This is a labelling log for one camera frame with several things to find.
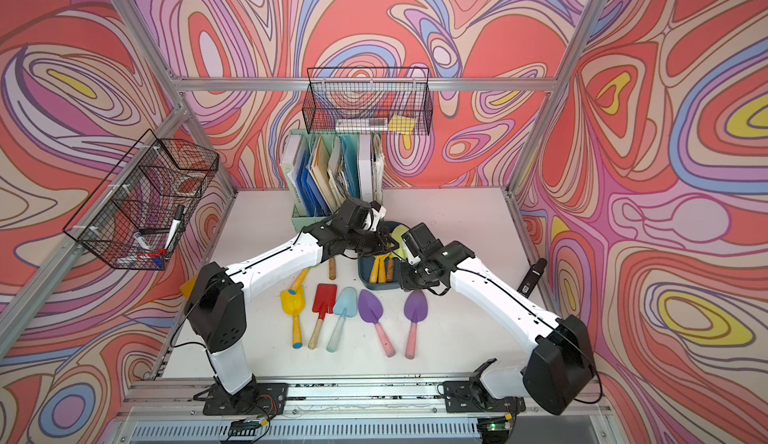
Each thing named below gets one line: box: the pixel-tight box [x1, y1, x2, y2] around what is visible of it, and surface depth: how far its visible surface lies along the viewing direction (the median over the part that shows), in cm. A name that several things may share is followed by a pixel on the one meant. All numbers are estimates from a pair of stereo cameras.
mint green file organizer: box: [281, 130, 385, 232], surface depth 99 cm
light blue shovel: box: [326, 286, 358, 353], surface depth 90 cm
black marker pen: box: [164, 204, 185, 251], surface depth 70 cm
